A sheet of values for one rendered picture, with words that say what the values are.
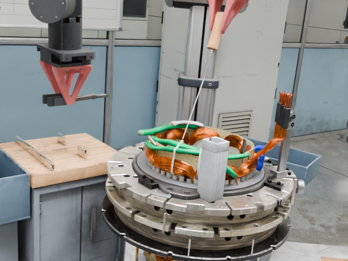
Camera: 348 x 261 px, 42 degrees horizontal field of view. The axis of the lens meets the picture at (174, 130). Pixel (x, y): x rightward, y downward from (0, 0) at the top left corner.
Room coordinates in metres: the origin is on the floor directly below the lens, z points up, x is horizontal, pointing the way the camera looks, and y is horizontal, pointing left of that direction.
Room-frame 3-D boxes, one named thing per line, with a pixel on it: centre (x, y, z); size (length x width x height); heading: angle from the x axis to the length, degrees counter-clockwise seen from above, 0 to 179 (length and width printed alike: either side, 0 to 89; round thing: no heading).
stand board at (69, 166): (0.85, 0.22, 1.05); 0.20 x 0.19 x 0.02; 130
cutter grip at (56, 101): (0.78, 0.21, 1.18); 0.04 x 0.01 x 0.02; 131
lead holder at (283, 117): (0.72, -0.17, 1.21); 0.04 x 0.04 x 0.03; 43
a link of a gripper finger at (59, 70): (0.80, 0.20, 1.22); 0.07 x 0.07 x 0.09; 40
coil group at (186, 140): (0.81, 0.00, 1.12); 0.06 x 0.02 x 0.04; 133
